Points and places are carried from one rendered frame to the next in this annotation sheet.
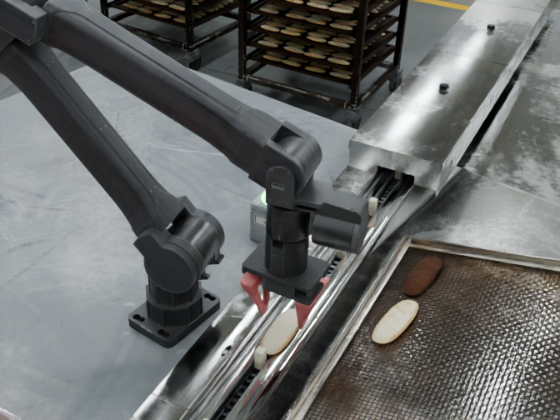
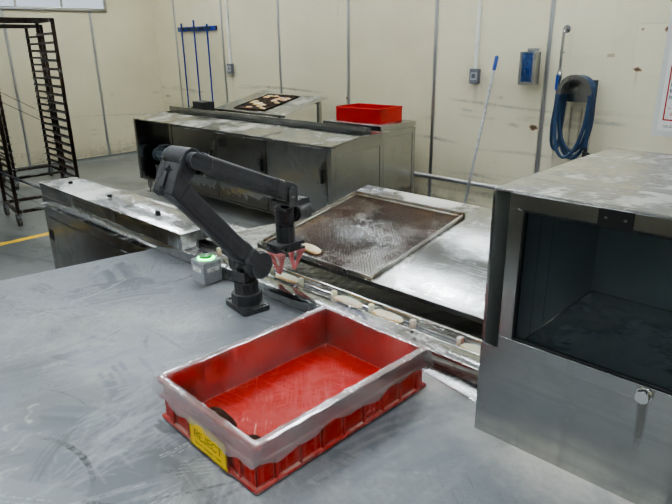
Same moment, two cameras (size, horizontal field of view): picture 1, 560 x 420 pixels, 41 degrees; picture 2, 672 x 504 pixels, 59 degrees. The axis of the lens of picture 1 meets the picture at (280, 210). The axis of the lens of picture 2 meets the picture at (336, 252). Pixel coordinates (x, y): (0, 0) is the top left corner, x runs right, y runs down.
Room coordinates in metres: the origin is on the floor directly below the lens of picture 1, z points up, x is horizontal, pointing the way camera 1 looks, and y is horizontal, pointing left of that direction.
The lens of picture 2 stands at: (0.11, 1.55, 1.53)
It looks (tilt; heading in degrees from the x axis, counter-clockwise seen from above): 19 degrees down; 289
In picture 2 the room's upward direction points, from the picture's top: 1 degrees counter-clockwise
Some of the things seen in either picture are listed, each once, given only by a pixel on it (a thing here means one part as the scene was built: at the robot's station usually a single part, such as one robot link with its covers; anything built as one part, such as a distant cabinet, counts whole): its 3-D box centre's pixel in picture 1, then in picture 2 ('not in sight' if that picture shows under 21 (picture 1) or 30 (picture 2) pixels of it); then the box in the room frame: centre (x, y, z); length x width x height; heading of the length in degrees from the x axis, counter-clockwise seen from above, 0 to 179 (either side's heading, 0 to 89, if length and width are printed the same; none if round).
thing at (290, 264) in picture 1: (286, 252); (285, 235); (0.79, -0.01, 0.99); 0.10 x 0.07 x 0.07; 64
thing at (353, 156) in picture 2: not in sight; (266, 153); (2.63, -3.82, 0.51); 3.00 x 1.26 x 1.03; 154
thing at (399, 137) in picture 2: not in sight; (368, 167); (1.55, -3.75, 0.44); 0.70 x 0.55 x 0.87; 154
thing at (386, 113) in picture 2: not in sight; (368, 113); (1.55, -3.75, 0.93); 0.51 x 0.36 x 0.13; 158
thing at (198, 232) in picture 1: (187, 254); (249, 266); (0.85, 0.13, 0.94); 0.09 x 0.05 x 0.10; 70
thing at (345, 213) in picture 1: (321, 198); (292, 202); (0.78, -0.05, 1.09); 0.11 x 0.09 x 0.12; 70
